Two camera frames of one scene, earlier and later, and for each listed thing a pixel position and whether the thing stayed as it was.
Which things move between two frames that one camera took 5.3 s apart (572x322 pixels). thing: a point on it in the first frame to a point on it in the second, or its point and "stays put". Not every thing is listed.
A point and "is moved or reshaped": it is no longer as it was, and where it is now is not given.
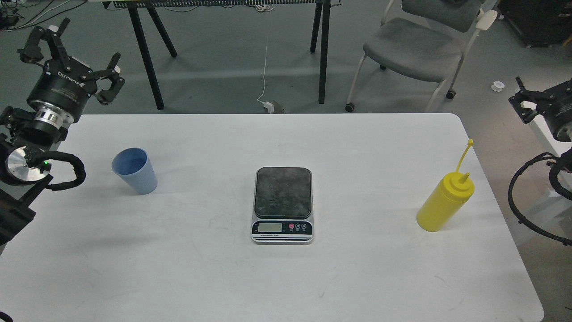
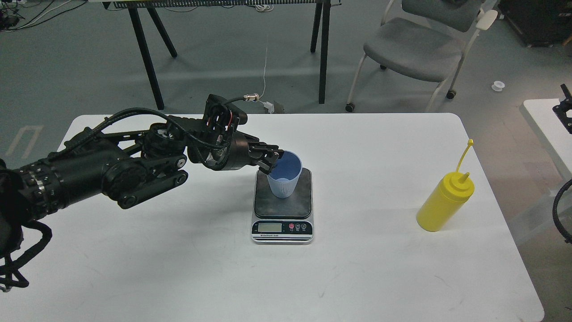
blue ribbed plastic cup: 133,165 is moved or reshaped
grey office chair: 425,40 stays put
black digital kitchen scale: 283,205 stays put
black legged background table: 322,8 stays put
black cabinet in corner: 542,23 stays put
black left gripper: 71,89 to 231,151
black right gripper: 558,114 to 564,111
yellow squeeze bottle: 446,199 stays put
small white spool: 497,86 stays put
